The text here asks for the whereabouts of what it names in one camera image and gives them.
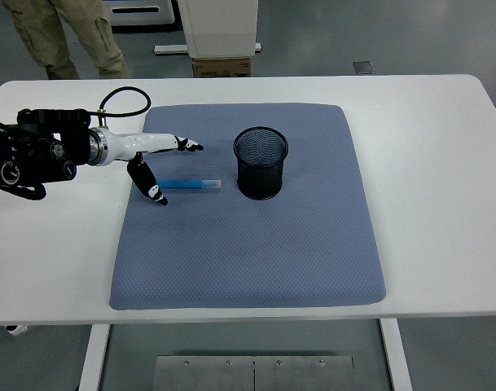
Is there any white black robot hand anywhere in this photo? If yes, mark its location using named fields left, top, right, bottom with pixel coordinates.
left=103, top=132, right=205, bottom=207

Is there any blue marker pen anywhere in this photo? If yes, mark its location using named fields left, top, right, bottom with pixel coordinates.
left=156, top=178, right=224, bottom=192

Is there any black mesh pen holder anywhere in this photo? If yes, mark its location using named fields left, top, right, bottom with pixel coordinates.
left=232, top=126, right=290, bottom=201

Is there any brown cardboard box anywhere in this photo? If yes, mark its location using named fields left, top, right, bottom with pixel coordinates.
left=191, top=56, right=252, bottom=78

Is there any white machine base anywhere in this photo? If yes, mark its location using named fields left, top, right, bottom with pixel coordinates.
left=102, top=0, right=178, bottom=28

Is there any white cabinet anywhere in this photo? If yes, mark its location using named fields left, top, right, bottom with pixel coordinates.
left=153, top=0, right=264, bottom=59

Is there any person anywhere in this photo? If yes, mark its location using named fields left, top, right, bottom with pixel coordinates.
left=2, top=0, right=129, bottom=81

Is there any blue-grey textured mat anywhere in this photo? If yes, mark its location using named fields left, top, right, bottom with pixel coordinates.
left=108, top=103, right=387, bottom=311

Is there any white table leg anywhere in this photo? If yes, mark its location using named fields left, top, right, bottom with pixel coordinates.
left=379, top=317, right=414, bottom=391
left=77, top=323, right=111, bottom=391

